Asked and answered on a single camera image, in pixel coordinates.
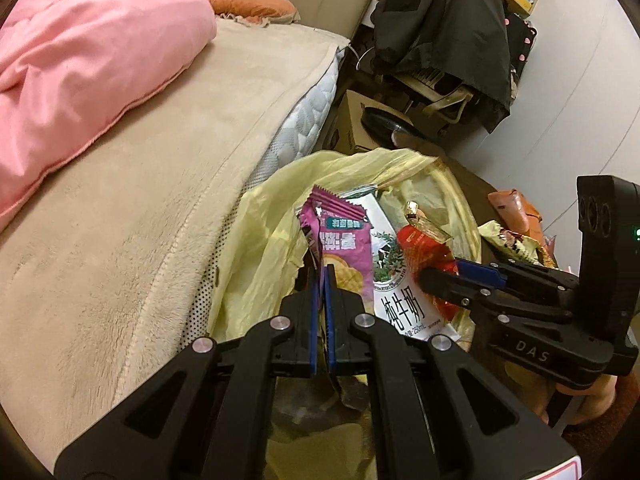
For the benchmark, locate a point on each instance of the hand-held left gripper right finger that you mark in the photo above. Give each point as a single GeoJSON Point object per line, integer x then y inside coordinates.
{"type": "Point", "coordinates": [330, 320]}

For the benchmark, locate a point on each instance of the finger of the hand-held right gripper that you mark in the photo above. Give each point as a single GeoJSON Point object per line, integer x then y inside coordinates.
{"type": "Point", "coordinates": [480, 271]}
{"type": "Point", "coordinates": [450, 285]}

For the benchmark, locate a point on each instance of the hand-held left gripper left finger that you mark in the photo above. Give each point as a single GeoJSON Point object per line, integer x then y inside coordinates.
{"type": "Point", "coordinates": [314, 320]}

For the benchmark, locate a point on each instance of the red snack wrapper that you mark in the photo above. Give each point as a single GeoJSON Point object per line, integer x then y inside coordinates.
{"type": "Point", "coordinates": [420, 250]}

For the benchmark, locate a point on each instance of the purple snack packet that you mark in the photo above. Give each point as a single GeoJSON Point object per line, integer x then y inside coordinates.
{"type": "Point", "coordinates": [345, 245]}

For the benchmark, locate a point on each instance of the yellow trash bag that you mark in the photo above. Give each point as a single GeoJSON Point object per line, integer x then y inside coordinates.
{"type": "Point", "coordinates": [265, 240]}

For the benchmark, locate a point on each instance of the person's right hand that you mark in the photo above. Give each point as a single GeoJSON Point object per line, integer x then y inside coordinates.
{"type": "Point", "coordinates": [595, 400]}

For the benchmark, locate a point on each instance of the gold patterned snack wrapper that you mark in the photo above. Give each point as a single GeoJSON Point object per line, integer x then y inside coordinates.
{"type": "Point", "coordinates": [510, 240]}

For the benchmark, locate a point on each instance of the white milk carton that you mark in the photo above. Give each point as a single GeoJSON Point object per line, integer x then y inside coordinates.
{"type": "Point", "coordinates": [395, 305]}

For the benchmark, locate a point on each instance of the orange packet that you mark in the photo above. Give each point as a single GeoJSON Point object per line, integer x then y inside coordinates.
{"type": "Point", "coordinates": [515, 210]}

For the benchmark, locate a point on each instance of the beige office chair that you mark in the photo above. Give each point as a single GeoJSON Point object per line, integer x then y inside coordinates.
{"type": "Point", "coordinates": [450, 105]}

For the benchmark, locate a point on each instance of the black round disc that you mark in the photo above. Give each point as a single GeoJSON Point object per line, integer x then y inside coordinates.
{"type": "Point", "coordinates": [390, 122]}

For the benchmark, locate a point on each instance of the cardboard box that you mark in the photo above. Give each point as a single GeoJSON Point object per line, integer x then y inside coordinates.
{"type": "Point", "coordinates": [350, 120]}

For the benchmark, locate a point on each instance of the bed with white mattress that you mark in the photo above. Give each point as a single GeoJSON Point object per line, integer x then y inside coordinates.
{"type": "Point", "coordinates": [305, 110]}

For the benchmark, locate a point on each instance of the beige bed blanket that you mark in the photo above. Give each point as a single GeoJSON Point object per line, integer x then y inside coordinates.
{"type": "Point", "coordinates": [150, 185]}

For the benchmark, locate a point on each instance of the black cloth with pink dots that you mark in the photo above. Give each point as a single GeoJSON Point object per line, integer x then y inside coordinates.
{"type": "Point", "coordinates": [520, 55]}

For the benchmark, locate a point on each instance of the orange pillow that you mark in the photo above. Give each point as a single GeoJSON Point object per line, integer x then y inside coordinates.
{"type": "Point", "coordinates": [250, 5]}

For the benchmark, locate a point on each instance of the pink quilt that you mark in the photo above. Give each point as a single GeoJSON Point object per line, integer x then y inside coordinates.
{"type": "Point", "coordinates": [90, 60]}

